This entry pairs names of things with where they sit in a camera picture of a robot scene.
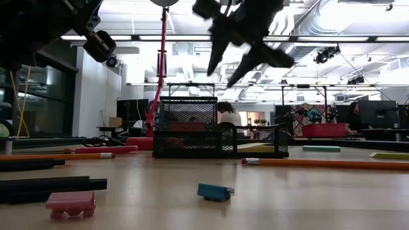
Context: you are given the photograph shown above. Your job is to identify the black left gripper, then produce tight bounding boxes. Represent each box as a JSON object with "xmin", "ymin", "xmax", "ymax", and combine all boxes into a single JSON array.
[{"xmin": 65, "ymin": 0, "xmax": 118, "ymax": 63}]

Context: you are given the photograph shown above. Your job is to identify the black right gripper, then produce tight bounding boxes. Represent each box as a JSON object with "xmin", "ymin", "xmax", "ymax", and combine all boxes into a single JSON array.
[{"xmin": 192, "ymin": 0, "xmax": 295, "ymax": 88}]

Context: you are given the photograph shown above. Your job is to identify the yellow sticky note pad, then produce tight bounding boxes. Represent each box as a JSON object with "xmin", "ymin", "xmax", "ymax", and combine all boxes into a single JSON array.
[{"xmin": 236, "ymin": 142, "xmax": 275, "ymax": 153}]

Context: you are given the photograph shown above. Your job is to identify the black mesh desk organizer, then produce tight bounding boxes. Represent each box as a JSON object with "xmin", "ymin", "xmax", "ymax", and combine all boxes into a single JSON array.
[{"xmin": 152, "ymin": 96, "xmax": 290, "ymax": 160}]

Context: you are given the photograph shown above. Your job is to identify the red-handled scissors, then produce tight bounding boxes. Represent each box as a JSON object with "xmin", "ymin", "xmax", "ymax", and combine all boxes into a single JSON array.
[{"xmin": 63, "ymin": 145, "xmax": 139, "ymax": 155}]

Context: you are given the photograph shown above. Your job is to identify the orange pencil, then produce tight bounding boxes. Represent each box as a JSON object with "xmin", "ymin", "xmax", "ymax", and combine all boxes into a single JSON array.
[
  {"xmin": 241, "ymin": 158, "xmax": 409, "ymax": 171},
  {"xmin": 0, "ymin": 152, "xmax": 116, "ymax": 162}
]

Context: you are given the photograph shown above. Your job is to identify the teal sticky note pad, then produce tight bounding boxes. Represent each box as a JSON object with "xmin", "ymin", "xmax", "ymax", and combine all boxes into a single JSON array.
[{"xmin": 302, "ymin": 145, "xmax": 341, "ymax": 153}]

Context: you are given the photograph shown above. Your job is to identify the black pen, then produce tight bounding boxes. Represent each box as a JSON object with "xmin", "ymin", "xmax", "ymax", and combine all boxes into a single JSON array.
[
  {"xmin": 0, "ymin": 175, "xmax": 108, "ymax": 204},
  {"xmin": 0, "ymin": 158, "xmax": 66, "ymax": 173}
]

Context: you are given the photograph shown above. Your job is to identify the blue binder clip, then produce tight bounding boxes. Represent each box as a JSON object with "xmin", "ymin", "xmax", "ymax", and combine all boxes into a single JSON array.
[{"xmin": 197, "ymin": 183, "xmax": 235, "ymax": 203}]

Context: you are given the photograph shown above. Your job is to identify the yellow eraser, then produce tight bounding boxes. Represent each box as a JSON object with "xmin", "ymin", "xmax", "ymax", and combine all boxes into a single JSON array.
[{"xmin": 369, "ymin": 152, "xmax": 409, "ymax": 160}]

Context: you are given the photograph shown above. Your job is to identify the person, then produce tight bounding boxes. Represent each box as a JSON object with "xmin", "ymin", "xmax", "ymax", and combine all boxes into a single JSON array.
[
  {"xmin": 217, "ymin": 101, "xmax": 243, "ymax": 127},
  {"xmin": 344, "ymin": 101, "xmax": 374, "ymax": 135}
]

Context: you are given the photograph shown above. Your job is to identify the red desk lamp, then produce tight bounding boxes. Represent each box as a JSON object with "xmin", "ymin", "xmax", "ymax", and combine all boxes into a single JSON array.
[{"xmin": 126, "ymin": 0, "xmax": 180, "ymax": 151}]

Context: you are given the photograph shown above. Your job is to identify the black ceiling spotlight cluster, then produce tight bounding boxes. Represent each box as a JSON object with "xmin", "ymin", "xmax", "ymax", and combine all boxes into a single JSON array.
[{"xmin": 313, "ymin": 45, "xmax": 341, "ymax": 65}]

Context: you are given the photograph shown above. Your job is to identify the red plastic crate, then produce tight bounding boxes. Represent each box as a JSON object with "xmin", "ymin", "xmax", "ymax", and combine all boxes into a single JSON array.
[{"xmin": 302, "ymin": 123, "xmax": 348, "ymax": 139}]

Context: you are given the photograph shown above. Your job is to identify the black computer monitor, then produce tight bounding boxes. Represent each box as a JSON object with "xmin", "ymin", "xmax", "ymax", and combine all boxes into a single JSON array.
[{"xmin": 357, "ymin": 100, "xmax": 399, "ymax": 129}]

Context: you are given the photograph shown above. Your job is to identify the black frame light bar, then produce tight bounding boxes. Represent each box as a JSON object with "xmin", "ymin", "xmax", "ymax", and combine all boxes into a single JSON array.
[{"xmin": 60, "ymin": 34, "xmax": 409, "ymax": 43}]

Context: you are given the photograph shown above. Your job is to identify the colourful patchwork wall hanging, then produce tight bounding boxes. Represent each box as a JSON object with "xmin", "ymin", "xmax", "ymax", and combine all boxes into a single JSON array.
[{"xmin": 291, "ymin": 102, "xmax": 337, "ymax": 129}]

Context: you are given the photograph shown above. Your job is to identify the black lamp power cord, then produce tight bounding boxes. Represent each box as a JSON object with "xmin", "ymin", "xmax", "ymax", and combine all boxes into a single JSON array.
[{"xmin": 81, "ymin": 132, "xmax": 130, "ymax": 148}]

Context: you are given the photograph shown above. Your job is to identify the yellow cable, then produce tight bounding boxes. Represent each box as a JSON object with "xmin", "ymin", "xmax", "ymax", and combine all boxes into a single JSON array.
[{"xmin": 9, "ymin": 65, "xmax": 32, "ymax": 140}]

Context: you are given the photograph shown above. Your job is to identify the black aluminium table frame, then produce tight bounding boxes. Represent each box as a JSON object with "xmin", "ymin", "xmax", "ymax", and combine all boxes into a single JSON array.
[{"xmin": 0, "ymin": 136, "xmax": 409, "ymax": 153}]

